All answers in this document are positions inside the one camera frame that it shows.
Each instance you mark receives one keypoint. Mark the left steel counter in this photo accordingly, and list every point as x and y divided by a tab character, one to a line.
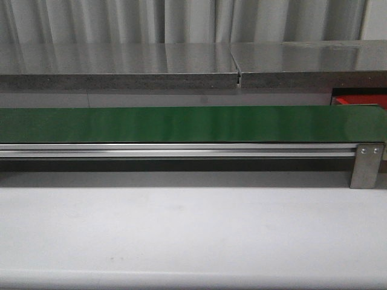
114	66

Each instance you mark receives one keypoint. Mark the steel counter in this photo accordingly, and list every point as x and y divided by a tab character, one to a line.
317	65
114	66

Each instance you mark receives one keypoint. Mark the right steel counter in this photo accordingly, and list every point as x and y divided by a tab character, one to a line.
317	65

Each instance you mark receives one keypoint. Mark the green conveyor belt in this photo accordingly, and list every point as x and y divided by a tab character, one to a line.
212	124

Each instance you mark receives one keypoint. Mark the red plastic bin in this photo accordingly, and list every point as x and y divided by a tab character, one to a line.
362	99

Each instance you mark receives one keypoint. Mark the grey pleated curtain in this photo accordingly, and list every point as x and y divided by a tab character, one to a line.
91	22

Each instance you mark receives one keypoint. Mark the aluminium conveyor side rail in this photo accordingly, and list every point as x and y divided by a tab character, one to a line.
176	150

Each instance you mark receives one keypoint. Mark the steel conveyor support bracket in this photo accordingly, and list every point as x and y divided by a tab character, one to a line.
366	166

